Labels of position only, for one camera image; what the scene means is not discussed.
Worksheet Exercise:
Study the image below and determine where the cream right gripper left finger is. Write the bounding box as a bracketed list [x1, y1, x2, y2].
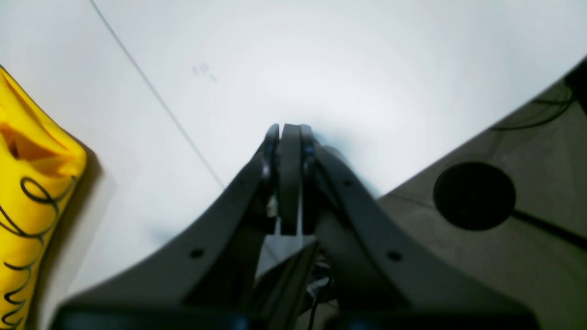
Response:
[57, 124, 280, 317]

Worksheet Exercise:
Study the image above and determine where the yellow T-shirt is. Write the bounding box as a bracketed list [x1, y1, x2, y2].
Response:
[0, 68, 87, 330]

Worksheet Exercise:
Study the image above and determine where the black round floor base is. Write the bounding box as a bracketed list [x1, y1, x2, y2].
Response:
[432, 162, 516, 231]

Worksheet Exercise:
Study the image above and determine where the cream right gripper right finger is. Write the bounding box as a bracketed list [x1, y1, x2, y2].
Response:
[300, 125, 535, 321]

